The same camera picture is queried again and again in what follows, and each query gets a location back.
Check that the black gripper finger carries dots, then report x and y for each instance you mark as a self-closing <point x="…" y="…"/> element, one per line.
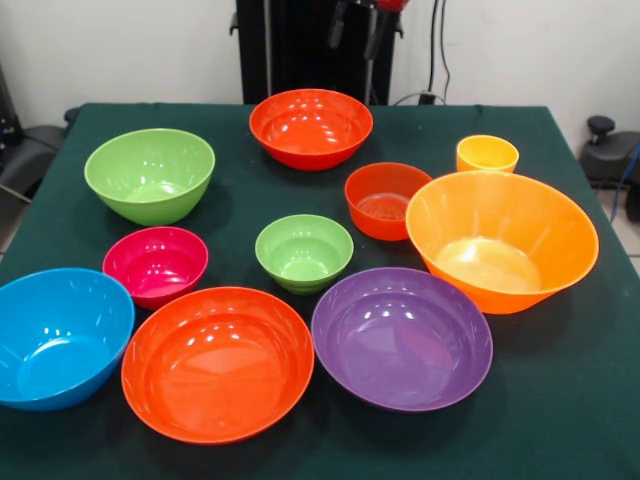
<point x="335" y="35"/>
<point x="374" y="42"/>

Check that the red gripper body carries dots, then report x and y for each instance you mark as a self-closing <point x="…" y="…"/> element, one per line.
<point x="392" y="4"/>

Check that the large red bowl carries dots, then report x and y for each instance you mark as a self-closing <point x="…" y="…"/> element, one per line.
<point x="310" y="125"/>
<point x="217" y="370"/>

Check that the small red bowl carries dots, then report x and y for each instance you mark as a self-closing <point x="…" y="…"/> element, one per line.
<point x="380" y="195"/>

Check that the yellow cup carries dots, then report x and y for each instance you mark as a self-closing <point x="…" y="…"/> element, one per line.
<point x="487" y="152"/>

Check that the dark green table cloth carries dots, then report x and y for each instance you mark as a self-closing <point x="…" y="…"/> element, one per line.
<point x="250" y="200"/>

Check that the small green bowl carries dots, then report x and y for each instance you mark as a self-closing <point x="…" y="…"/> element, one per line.
<point x="302" y="250"/>

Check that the large green bowl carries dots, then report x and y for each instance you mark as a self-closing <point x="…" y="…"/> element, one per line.
<point x="150" y="170"/>

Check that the large orange bowl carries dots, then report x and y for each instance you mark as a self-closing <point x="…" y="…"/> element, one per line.
<point x="500" y="235"/>

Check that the pink bowl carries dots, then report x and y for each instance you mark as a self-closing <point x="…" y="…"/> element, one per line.
<point x="155" y="265"/>

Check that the purple bowl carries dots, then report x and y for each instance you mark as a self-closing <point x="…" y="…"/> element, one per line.
<point x="400" y="345"/>

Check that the black device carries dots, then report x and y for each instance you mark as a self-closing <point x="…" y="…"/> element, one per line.
<point x="7" y="115"/>

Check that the blue bowl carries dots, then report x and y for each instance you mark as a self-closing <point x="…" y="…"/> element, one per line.
<point x="55" y="345"/>

